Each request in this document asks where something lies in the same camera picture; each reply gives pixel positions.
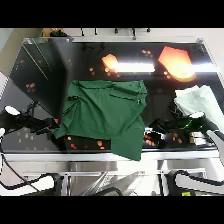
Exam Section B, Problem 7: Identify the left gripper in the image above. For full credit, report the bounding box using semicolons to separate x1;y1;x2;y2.
34;116;61;136

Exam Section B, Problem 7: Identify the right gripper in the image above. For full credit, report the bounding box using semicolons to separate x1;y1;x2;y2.
148;117;175;135

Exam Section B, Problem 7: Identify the dark green shirt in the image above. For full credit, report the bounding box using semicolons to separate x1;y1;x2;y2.
52;79;149;162

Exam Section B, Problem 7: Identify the pale green garment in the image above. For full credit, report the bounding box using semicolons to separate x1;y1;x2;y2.
173;84;224;130

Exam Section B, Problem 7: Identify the black cable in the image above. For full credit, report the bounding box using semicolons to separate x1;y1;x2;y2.
0;145;45;196

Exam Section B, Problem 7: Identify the silver frame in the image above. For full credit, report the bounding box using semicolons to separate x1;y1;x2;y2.
0;35;224;197

